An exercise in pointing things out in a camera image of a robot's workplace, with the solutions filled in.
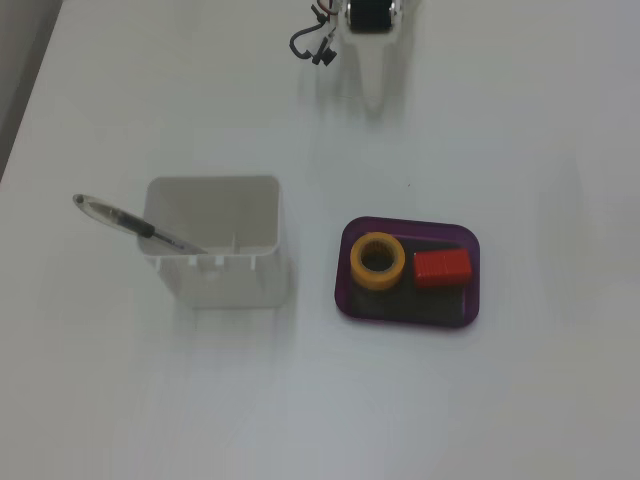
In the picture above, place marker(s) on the red cube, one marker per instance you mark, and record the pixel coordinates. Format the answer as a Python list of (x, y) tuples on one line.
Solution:
[(442, 270)]

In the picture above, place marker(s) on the purple metal tray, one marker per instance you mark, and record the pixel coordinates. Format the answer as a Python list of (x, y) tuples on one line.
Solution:
[(472, 300)]

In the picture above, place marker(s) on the black clear ballpoint pen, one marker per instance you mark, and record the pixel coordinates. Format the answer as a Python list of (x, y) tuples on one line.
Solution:
[(125, 220)]

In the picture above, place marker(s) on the white plastic container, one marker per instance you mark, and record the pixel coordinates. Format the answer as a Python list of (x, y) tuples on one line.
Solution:
[(225, 285)]

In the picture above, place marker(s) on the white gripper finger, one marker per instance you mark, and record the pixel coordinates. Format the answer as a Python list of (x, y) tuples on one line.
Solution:
[(374, 70)]

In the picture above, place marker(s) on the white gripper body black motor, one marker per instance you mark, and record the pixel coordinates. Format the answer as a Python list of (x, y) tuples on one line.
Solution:
[(370, 16)]

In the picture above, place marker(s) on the yellow tape roll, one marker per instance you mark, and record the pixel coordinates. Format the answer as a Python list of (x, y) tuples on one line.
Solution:
[(377, 281)]

